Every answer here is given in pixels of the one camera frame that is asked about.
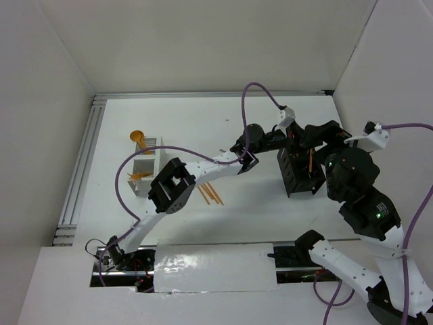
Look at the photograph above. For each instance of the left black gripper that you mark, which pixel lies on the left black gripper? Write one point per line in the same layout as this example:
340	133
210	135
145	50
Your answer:
287	135

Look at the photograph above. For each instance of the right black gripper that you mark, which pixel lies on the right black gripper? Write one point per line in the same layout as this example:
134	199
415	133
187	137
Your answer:
329	132

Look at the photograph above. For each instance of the orange chopstick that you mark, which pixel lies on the orange chopstick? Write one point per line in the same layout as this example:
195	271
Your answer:
203	195
310	161
207	190

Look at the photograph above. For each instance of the orange spoon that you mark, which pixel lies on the orange spoon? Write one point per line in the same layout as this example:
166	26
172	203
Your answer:
138	137

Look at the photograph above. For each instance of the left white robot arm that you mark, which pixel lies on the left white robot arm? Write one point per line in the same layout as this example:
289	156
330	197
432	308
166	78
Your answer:
171	188

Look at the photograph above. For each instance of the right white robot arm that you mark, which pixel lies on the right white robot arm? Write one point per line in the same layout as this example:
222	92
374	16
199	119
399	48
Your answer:
397	293

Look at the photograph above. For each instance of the black utensil container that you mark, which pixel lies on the black utensil container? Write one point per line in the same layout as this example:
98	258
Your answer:
295	172

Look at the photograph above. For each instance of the white utensil container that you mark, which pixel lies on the white utensil container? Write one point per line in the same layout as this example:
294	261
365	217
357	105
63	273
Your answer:
151	161

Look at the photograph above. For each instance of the white tape sheet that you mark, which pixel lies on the white tape sheet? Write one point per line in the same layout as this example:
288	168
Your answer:
214	268

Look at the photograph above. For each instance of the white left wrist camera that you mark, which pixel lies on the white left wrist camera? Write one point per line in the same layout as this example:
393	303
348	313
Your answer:
286	117

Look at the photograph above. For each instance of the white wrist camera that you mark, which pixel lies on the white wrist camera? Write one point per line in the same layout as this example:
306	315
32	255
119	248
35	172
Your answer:
286	117
374	138

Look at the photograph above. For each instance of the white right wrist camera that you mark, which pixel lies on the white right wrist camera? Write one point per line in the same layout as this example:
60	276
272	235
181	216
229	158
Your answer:
374	138

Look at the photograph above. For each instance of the aluminium rail at back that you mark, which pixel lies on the aluminium rail at back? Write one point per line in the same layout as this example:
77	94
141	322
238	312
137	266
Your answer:
205	94

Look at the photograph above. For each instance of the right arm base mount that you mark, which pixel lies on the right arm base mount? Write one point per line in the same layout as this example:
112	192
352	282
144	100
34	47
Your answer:
294	267

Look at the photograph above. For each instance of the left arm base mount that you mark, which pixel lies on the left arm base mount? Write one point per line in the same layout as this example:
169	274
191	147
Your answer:
114	268

